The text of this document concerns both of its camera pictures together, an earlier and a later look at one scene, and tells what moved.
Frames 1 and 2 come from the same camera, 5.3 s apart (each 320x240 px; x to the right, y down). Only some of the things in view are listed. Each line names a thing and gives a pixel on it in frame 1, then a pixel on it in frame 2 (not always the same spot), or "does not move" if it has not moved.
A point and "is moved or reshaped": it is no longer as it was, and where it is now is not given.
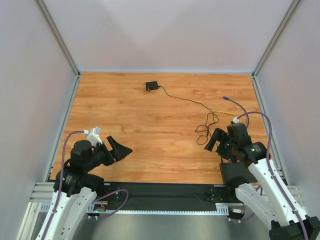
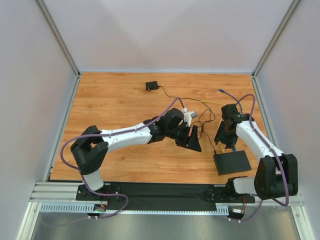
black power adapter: (151, 85) does not move
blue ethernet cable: (227, 98) -> (233, 148)
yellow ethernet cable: (223, 112) is moved or reshaped
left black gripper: (109, 150) -> (186, 136)
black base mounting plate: (167, 196) does not move
